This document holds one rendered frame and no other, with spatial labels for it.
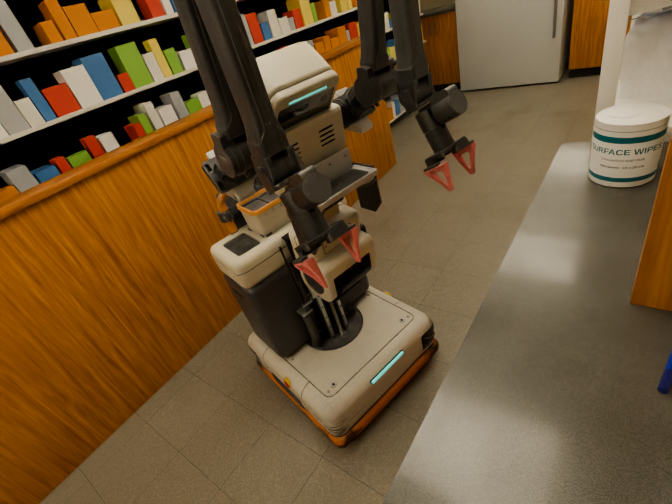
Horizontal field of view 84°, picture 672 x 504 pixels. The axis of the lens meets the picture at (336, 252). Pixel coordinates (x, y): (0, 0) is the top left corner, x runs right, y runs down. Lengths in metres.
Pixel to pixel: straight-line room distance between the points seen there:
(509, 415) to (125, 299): 1.79
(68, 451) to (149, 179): 1.31
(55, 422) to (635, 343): 2.10
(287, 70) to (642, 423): 0.90
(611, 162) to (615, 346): 0.49
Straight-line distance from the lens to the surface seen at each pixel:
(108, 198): 1.96
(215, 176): 0.96
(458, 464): 0.57
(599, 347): 0.69
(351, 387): 1.48
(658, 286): 0.74
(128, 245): 2.02
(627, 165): 1.05
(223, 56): 0.70
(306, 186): 0.66
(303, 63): 1.00
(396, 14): 0.98
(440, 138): 0.99
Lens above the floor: 1.46
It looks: 33 degrees down
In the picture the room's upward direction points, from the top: 18 degrees counter-clockwise
